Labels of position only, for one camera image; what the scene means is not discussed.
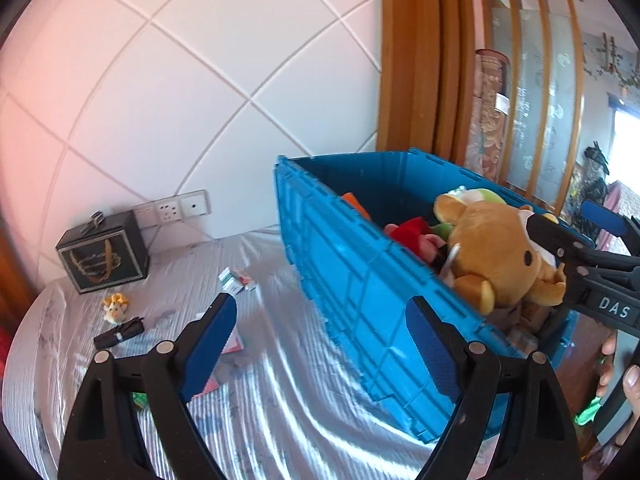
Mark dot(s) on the wooden wall frame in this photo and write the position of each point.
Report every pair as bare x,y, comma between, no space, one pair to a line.
420,60

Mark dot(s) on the orange plush toy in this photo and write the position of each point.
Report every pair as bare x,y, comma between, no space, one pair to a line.
356,204

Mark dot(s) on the small yellow plush toy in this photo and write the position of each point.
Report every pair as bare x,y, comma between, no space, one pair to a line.
116,308

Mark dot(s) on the pink plush toy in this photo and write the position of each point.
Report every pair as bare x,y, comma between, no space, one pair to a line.
432,247

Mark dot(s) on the patterned rolled rug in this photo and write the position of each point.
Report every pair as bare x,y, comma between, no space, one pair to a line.
487,120

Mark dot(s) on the frosted glass wooden partition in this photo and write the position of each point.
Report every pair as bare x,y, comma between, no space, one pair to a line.
540,85

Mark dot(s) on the small red white box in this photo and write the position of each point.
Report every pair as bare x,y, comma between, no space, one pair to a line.
247,280

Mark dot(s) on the person's right hand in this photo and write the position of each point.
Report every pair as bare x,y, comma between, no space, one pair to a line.
632,385

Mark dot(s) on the black gift box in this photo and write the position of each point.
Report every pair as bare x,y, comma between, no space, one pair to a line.
105,260

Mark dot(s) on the green white medicine box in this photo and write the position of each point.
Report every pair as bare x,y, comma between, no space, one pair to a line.
230,280

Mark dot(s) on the white wall switch plate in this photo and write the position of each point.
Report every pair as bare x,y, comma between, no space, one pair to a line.
145,214

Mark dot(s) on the striped light blue bed sheet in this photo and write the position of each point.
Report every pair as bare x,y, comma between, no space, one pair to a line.
280,400

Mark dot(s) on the white single-hole wall socket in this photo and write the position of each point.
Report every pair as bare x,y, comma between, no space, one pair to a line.
194,204

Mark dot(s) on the black folded umbrella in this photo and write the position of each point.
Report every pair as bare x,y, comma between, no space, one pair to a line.
120,332

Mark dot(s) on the blue plastic crate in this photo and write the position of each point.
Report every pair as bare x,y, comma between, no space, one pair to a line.
360,270

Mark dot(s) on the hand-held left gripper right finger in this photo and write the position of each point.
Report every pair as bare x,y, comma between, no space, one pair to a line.
432,355

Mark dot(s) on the black bird figurine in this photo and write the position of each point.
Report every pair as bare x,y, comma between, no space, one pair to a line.
596,156

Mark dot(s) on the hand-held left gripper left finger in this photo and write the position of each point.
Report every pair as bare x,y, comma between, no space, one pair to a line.
210,345

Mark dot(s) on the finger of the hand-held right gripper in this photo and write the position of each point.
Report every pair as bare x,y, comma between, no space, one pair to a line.
605,219
555,237

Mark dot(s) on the brown teddy bear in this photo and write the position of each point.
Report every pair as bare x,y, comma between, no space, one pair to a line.
500,245

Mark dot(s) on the red plush toy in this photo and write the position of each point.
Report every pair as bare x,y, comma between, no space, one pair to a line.
410,232

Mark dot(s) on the bright window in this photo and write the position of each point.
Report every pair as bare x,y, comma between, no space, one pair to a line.
627,145

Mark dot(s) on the white five-hole wall socket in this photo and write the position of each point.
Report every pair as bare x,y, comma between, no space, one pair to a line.
168,211

